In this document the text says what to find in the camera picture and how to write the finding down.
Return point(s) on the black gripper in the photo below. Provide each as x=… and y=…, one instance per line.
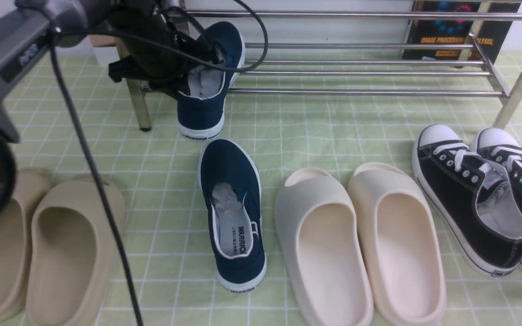
x=152, y=45

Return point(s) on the navy slip-on shoe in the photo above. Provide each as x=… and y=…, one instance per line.
x=201, y=109
x=231, y=187

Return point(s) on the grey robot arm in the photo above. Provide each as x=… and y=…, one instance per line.
x=26, y=35

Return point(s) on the metal shoe rack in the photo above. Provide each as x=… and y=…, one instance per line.
x=473, y=61

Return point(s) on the tan slide sandal right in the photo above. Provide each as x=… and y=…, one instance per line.
x=73, y=251

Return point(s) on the tan slide sandal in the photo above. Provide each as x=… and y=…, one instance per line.
x=32, y=185
x=73, y=251

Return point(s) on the tan slide sandal left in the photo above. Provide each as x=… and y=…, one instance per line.
x=32, y=185

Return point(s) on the black image processing book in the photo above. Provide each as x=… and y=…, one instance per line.
x=491, y=36

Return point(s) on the cream slide sandal left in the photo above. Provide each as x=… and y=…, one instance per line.
x=317, y=229

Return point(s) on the cream slide sandal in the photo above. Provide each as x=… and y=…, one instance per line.
x=399, y=243
x=317, y=229

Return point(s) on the cream slide sandal right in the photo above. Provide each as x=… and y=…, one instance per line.
x=399, y=243

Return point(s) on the black canvas sneaker left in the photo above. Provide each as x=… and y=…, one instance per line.
x=474, y=196

